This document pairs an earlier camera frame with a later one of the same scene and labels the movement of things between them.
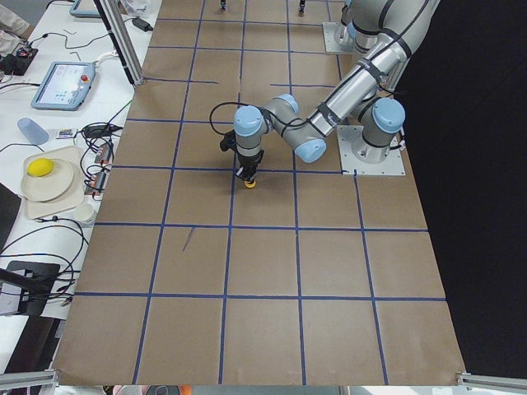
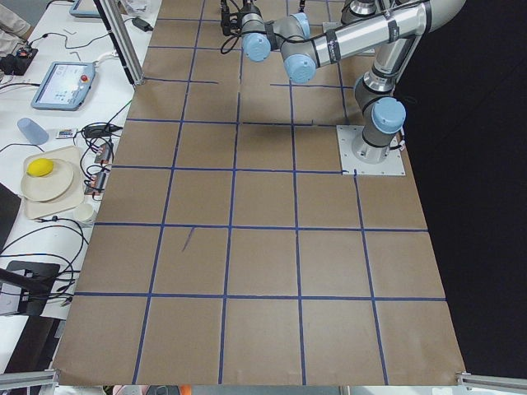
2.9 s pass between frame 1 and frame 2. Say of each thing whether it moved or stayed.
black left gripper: moved
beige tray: stayed
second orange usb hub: stayed
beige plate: stayed
